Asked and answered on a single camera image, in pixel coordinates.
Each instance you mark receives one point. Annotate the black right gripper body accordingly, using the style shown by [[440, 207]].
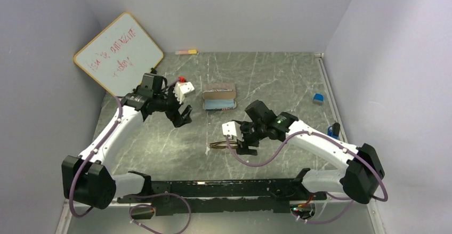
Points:
[[251, 134]]

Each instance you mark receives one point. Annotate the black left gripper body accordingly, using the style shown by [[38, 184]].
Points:
[[170, 105]]

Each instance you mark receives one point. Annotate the brown sunglasses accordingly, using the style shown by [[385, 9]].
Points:
[[223, 145]]

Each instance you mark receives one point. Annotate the light blue cloth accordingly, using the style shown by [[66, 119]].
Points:
[[219, 104]]

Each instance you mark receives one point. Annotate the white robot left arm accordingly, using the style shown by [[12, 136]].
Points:
[[87, 178]]

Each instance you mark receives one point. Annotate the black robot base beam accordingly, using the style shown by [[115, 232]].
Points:
[[178, 197]]

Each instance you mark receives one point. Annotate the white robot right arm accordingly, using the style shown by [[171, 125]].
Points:
[[359, 173]]

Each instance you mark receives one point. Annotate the pink yellow marker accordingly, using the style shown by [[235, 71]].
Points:
[[186, 52]]

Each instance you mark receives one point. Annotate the blue whiteboard eraser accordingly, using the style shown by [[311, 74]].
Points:
[[318, 99]]

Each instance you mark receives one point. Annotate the yellow framed whiteboard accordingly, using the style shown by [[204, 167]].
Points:
[[118, 56]]

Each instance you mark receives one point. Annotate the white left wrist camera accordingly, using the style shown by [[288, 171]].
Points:
[[182, 89]]

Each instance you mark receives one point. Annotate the aluminium frame rail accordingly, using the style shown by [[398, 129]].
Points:
[[115, 219]]

